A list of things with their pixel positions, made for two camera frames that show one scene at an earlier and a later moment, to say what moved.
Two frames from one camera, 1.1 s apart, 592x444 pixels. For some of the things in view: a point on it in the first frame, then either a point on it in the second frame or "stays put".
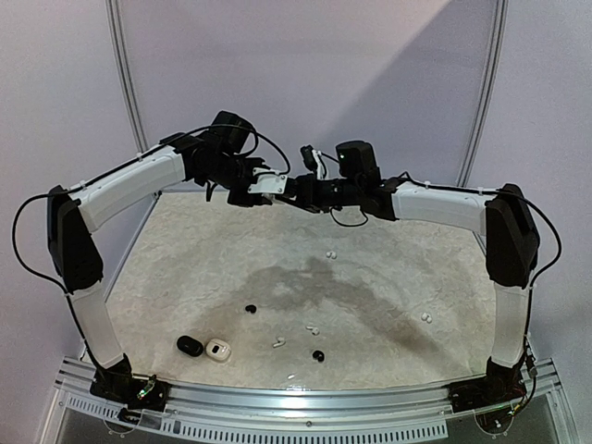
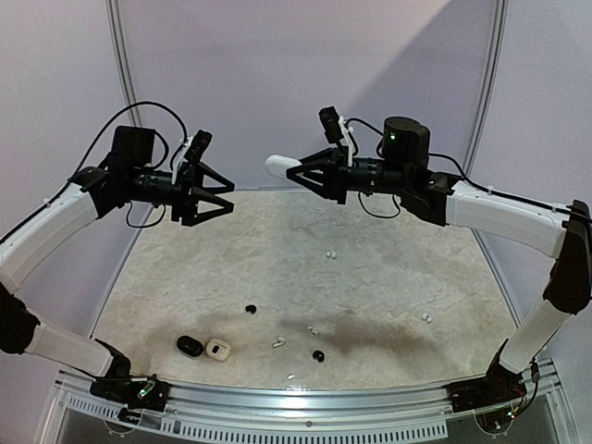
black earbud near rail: [318, 354] stays put
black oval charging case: [190, 345] stays put
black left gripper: [250, 202] → [185, 204]
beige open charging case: [218, 349] stays put
